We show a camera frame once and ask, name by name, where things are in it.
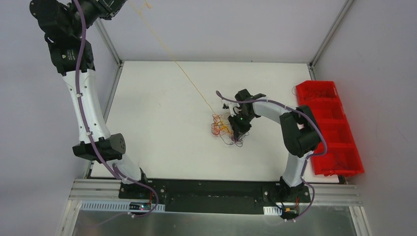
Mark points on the left white cable duct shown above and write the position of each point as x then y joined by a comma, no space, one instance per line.
117,206

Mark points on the right white cable duct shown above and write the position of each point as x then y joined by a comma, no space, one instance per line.
272,210

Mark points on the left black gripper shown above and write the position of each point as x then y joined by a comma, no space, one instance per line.
108,9

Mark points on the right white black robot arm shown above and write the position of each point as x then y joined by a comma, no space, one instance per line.
300,132

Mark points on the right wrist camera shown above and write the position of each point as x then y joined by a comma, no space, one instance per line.
229,106

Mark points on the aluminium frame rail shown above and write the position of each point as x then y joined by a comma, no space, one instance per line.
108,189

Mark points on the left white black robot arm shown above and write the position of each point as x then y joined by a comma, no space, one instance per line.
65,28

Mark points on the red plastic bin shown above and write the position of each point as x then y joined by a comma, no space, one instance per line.
342,157

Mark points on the white cable duct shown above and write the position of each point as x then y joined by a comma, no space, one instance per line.
272,210
117,206

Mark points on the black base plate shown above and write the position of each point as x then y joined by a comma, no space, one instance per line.
215,196

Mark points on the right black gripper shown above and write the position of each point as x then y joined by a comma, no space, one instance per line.
237,127

